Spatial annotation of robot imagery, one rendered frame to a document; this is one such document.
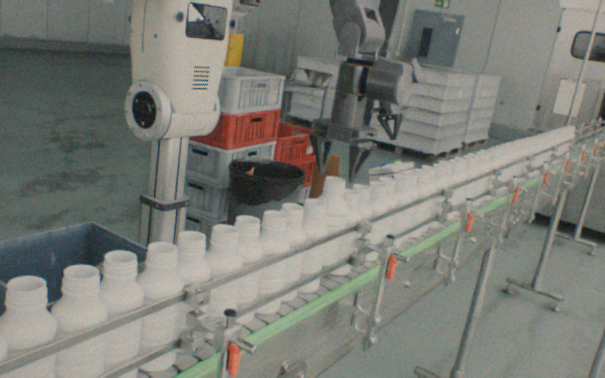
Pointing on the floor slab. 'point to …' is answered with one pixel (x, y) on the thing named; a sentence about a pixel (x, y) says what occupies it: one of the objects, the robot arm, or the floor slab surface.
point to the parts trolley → (302, 89)
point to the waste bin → (261, 187)
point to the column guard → (234, 50)
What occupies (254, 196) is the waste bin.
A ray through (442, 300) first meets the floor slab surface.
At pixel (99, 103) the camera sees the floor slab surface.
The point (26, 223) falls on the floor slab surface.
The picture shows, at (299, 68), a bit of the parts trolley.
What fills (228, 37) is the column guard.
